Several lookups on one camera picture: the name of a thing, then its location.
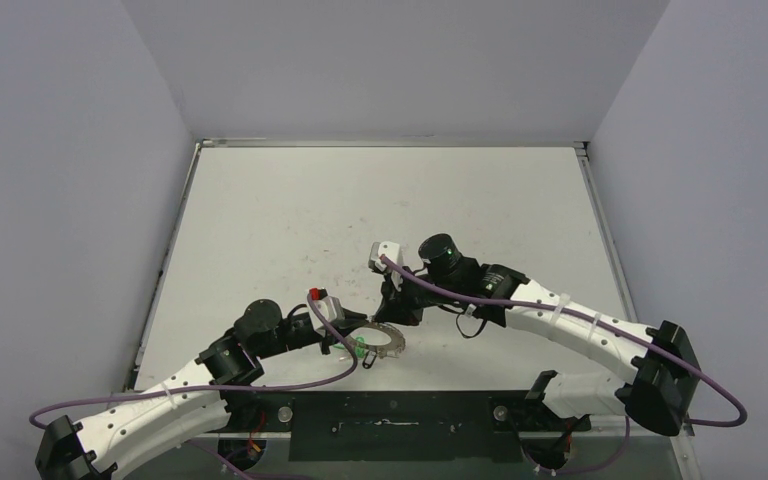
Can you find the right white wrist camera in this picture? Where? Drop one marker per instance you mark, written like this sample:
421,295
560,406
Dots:
381,255

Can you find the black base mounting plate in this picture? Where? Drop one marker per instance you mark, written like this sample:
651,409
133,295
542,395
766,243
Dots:
405,425

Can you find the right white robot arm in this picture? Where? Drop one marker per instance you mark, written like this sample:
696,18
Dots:
646,372

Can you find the key with green tag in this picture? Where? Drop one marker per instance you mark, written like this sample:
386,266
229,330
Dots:
354,344

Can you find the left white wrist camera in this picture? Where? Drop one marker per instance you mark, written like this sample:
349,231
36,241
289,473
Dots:
324,308

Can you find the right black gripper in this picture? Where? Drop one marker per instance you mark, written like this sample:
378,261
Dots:
396,296

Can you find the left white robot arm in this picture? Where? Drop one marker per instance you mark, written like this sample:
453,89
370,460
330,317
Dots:
196,399

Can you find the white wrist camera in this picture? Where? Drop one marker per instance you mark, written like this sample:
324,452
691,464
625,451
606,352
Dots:
324,308
381,255

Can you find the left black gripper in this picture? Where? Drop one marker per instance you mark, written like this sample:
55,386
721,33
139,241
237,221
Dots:
324,343

